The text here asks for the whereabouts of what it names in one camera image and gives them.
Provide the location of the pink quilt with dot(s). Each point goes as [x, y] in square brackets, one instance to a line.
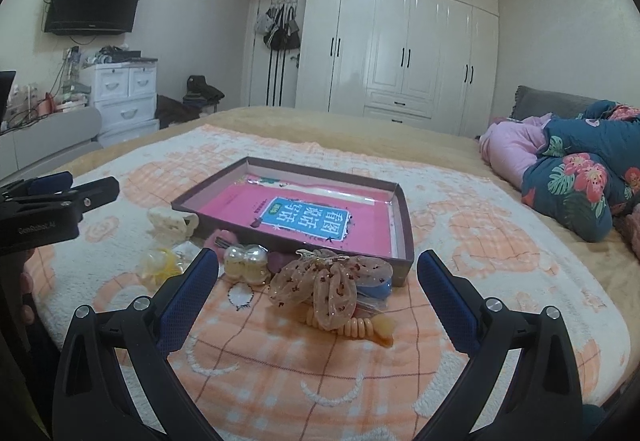
[510, 147]

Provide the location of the earring card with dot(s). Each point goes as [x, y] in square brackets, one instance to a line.
[185, 253]

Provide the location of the pink sheer polka-dot bow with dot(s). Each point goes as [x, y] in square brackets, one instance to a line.
[321, 286]

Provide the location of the wall-mounted black television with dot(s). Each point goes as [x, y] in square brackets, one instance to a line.
[90, 17]

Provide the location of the white drawer cabinet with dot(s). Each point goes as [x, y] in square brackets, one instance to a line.
[125, 95]

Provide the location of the person's left hand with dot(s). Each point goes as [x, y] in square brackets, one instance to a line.
[16, 283]

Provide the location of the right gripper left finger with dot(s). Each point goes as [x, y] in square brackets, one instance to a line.
[91, 399]

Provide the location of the white glossy wardrobe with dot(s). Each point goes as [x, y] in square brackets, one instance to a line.
[424, 63]

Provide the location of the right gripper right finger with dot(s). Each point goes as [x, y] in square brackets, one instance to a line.
[543, 401]

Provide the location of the pink book blue label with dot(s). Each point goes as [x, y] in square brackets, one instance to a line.
[337, 216]

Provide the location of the cream hair claw clip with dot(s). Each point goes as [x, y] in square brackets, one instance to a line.
[171, 227]

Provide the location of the shallow purple cardboard tray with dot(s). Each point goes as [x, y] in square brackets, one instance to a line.
[401, 261]

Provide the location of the pile of dark clothes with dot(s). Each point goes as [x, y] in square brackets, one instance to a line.
[200, 99]

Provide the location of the grey headboard cushion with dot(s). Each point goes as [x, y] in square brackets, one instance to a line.
[534, 102]

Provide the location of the blue hair clip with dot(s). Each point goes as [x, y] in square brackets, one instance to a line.
[379, 290]

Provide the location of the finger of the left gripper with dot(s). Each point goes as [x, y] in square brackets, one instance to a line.
[45, 185]
[89, 196]

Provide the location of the floral navy quilt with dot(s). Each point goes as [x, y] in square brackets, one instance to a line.
[586, 171]

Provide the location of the white bedroom door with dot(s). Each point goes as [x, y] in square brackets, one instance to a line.
[270, 76]

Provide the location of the tan bed cover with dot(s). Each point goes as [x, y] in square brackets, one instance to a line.
[400, 141]

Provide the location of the hanging bags on door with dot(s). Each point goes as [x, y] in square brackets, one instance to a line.
[279, 28]

